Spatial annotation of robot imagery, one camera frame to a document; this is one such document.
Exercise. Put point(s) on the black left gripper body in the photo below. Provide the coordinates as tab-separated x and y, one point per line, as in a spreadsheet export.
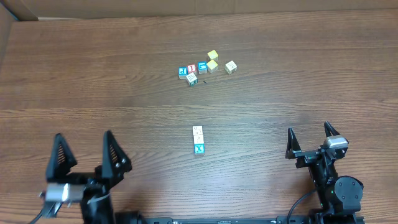
88	177

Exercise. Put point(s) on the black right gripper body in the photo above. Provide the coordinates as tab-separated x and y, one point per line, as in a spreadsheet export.
311	154

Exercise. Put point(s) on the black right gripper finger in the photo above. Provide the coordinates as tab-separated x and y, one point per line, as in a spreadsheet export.
330	130
293	147

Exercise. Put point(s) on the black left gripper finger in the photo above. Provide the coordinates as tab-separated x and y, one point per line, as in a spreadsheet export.
115	161
61	159

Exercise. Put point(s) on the blue X letter block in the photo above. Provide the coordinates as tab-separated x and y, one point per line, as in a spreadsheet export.
199	149

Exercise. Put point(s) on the wooden block red side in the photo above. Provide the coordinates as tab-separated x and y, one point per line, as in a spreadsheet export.
198	139

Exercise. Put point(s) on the wooden O block green side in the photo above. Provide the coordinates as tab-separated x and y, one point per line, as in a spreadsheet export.
197	130

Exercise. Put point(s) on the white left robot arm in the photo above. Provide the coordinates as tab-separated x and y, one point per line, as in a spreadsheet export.
92	190

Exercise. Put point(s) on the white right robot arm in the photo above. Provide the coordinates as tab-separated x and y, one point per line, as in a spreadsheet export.
339	196

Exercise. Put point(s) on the wooden block yellow side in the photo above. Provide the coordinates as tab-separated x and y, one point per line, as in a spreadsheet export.
230	67

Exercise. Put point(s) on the wooden W block green side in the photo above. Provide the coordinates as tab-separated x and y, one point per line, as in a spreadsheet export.
192	79

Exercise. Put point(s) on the blue P letter block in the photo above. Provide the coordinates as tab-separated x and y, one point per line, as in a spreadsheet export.
182	72

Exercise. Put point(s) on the yellow block near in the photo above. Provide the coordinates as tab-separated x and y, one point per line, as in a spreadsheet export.
212	66

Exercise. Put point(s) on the blue J letter block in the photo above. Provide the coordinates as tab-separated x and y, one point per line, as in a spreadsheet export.
202	67

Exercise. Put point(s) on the red I letter block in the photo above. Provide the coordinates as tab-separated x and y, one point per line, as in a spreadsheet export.
192	68

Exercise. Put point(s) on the yellow block far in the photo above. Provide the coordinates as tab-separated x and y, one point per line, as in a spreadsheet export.
213	55

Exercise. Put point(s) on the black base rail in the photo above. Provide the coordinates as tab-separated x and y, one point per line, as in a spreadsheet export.
138	218

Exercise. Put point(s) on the brown cardboard wall panel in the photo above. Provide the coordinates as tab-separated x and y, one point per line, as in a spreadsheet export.
29	10

